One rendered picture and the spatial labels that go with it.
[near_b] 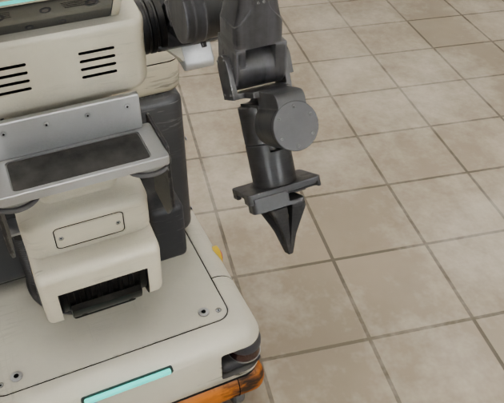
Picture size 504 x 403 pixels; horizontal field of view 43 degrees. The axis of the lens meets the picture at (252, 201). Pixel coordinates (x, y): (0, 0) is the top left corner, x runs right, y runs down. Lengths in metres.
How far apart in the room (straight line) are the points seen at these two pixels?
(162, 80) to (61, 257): 0.41
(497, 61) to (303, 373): 1.90
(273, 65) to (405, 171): 1.56
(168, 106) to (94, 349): 0.53
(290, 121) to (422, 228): 1.40
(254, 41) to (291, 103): 0.09
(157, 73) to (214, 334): 0.56
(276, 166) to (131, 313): 0.73
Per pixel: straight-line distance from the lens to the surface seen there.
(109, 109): 0.98
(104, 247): 1.16
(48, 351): 1.42
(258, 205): 0.79
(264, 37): 0.77
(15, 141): 0.98
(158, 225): 1.32
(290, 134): 0.72
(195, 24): 0.86
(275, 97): 0.72
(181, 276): 1.50
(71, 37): 0.94
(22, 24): 0.91
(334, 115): 2.56
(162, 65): 1.30
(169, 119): 1.37
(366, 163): 2.32
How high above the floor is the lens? 1.37
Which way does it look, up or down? 40 degrees down
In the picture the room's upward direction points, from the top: straight up
